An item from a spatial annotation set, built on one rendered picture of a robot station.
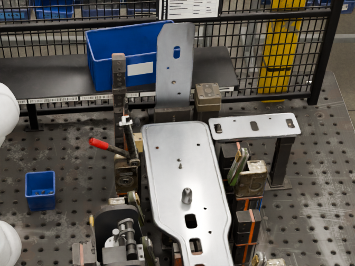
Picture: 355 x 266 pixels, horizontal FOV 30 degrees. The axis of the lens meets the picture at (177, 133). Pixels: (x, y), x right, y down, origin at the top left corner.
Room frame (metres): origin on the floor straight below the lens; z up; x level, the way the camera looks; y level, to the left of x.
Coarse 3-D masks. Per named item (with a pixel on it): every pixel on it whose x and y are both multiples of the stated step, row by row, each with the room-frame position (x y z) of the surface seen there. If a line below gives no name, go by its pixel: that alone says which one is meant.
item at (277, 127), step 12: (216, 120) 1.56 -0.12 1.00; (228, 120) 1.56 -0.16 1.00; (240, 120) 1.57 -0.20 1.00; (252, 120) 1.57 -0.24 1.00; (264, 120) 1.57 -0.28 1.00; (276, 120) 1.58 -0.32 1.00; (228, 132) 1.51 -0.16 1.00; (240, 132) 1.51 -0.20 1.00; (252, 132) 1.51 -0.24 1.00; (264, 132) 1.52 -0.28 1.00; (276, 132) 1.52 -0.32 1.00; (288, 132) 1.52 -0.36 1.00; (300, 132) 1.53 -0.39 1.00
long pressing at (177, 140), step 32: (160, 128) 1.51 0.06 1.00; (192, 128) 1.52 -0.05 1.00; (160, 160) 1.37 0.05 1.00; (192, 160) 1.38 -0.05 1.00; (160, 192) 1.24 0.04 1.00; (192, 192) 1.25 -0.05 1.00; (224, 192) 1.26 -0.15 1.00; (160, 224) 1.12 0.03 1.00; (224, 224) 1.14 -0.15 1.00; (192, 256) 1.03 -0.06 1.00; (224, 256) 1.03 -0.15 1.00
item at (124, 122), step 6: (126, 120) 1.33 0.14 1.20; (138, 120) 1.32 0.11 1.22; (120, 126) 1.30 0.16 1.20; (126, 126) 1.30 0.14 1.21; (138, 126) 1.31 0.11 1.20; (126, 132) 1.30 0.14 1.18; (132, 132) 1.33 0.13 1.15; (126, 138) 1.30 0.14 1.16; (132, 138) 1.30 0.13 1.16; (132, 144) 1.30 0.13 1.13; (132, 150) 1.30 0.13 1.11; (132, 156) 1.30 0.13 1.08
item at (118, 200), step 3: (111, 198) 1.15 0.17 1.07; (114, 198) 1.15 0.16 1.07; (117, 198) 1.15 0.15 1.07; (120, 198) 1.15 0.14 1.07; (123, 198) 1.15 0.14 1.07; (126, 198) 1.16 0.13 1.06; (108, 201) 1.14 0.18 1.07; (111, 201) 1.14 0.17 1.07; (114, 201) 1.14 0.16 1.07; (117, 201) 1.14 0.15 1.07; (120, 201) 1.14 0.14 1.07; (123, 201) 1.15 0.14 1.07; (126, 201) 1.16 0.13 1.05; (108, 204) 1.13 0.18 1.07; (111, 204) 1.13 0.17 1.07; (114, 204) 1.13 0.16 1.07
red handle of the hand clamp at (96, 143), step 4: (92, 140) 1.29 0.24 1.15; (96, 140) 1.30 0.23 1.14; (100, 140) 1.31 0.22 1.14; (92, 144) 1.29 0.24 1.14; (96, 144) 1.29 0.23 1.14; (100, 144) 1.29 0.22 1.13; (104, 144) 1.30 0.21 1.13; (108, 144) 1.31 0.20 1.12; (100, 148) 1.29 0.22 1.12; (104, 148) 1.29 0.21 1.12; (108, 148) 1.30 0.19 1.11; (112, 148) 1.30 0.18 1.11; (116, 148) 1.31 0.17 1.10; (112, 152) 1.30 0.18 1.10; (116, 152) 1.30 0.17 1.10; (120, 152) 1.30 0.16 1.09; (124, 152) 1.31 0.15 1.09; (128, 152) 1.32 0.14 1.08; (124, 156) 1.31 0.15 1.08; (128, 156) 1.31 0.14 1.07
